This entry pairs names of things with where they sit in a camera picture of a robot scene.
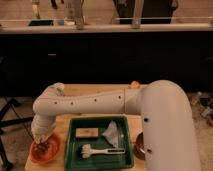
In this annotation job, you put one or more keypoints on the dark grapes bunch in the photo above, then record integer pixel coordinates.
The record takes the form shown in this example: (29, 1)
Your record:
(42, 147)

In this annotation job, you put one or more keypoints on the red bowl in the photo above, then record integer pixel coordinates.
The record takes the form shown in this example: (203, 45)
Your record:
(54, 146)

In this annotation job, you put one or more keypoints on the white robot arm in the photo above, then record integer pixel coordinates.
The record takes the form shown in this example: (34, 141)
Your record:
(166, 116)

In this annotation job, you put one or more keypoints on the small orange object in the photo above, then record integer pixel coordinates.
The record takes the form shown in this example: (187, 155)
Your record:
(135, 85)

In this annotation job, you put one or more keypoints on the black cabinet counter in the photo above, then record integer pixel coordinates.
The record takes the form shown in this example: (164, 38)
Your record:
(32, 58)

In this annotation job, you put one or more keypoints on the green plastic tray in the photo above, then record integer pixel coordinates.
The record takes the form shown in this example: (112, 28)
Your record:
(73, 160)

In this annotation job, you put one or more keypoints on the black tripod stand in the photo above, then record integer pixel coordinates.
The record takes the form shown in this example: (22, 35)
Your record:
(9, 117)

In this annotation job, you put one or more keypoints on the white dish brush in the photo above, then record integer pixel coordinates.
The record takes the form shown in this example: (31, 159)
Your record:
(87, 150)

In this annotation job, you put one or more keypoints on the tan wooden block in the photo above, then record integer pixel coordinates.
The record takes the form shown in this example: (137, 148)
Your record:
(86, 133)

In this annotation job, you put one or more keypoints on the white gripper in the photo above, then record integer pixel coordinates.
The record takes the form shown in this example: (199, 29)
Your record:
(42, 128)

